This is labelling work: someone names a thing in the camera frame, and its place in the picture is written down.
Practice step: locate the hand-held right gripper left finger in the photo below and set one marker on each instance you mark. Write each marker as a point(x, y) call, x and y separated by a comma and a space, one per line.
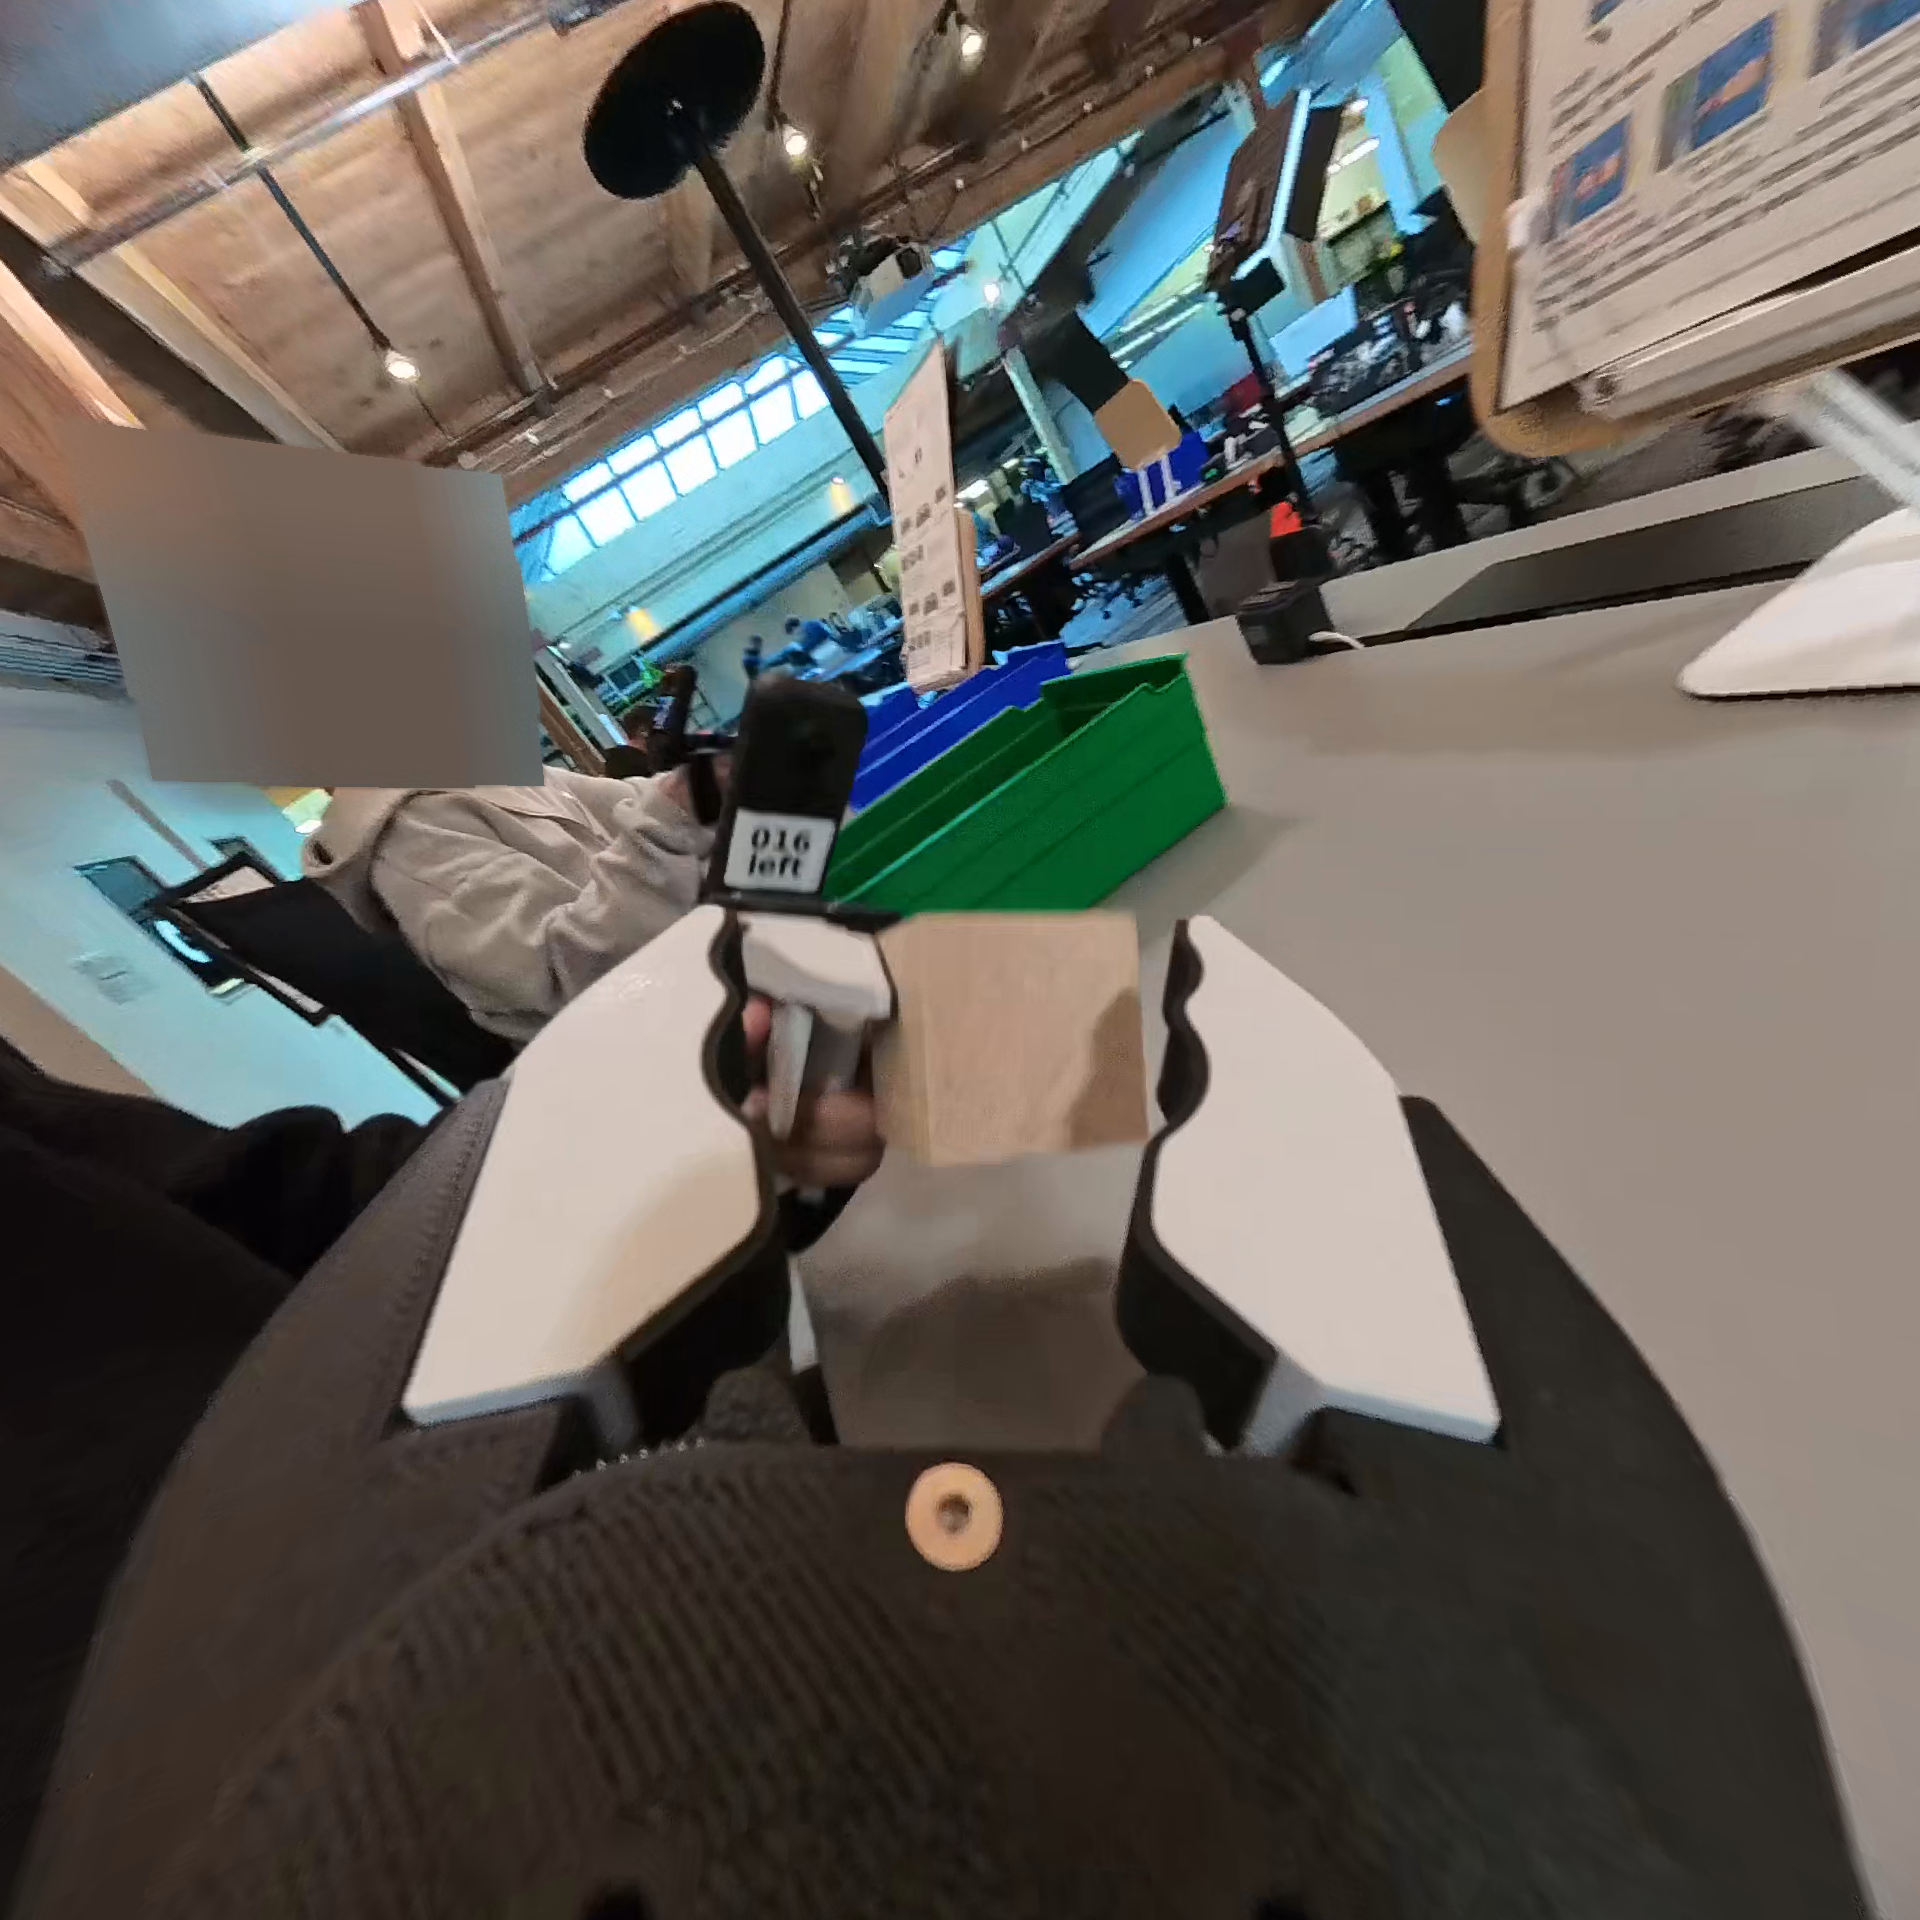
point(600, 1202)

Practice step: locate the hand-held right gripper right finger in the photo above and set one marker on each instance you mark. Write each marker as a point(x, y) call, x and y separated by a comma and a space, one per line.
point(1321, 1202)

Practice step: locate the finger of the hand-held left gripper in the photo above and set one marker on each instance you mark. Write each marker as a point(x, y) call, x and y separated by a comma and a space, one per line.
point(816, 973)

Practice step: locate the large wooden block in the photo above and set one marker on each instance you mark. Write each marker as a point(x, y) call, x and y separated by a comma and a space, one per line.
point(1004, 1036)

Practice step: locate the green plastic bin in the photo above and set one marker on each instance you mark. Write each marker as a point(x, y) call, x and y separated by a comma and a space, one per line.
point(1037, 783)

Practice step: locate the person's left hand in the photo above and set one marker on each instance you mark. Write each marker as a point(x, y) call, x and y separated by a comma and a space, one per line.
point(840, 1130)

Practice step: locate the black hand-held device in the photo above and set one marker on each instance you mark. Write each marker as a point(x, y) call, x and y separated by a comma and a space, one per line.
point(698, 750)

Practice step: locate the stack of blue bins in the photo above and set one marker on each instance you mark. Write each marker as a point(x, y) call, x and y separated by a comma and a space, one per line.
point(958, 698)

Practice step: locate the black office chair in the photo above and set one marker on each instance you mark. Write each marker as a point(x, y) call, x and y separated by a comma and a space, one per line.
point(300, 958)

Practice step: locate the white ceiling projector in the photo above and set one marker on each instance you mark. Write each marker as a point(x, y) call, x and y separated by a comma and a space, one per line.
point(889, 278)

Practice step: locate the stack of black batteries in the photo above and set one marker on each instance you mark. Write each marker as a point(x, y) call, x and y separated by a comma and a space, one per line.
point(1282, 620)

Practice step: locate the black pole with round disc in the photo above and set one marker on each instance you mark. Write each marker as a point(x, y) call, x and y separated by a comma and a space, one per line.
point(675, 105)

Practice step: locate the white tablet stand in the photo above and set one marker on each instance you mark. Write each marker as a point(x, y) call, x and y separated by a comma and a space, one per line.
point(1801, 629)

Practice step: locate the black tripod with monitor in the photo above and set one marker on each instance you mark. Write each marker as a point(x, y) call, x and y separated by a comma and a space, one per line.
point(1304, 148)

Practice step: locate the instruction sheet on stand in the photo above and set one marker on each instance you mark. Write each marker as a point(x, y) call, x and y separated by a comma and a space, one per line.
point(1474, 225)

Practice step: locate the illustrated instruction sheet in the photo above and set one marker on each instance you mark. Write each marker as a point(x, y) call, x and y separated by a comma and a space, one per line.
point(1724, 178)

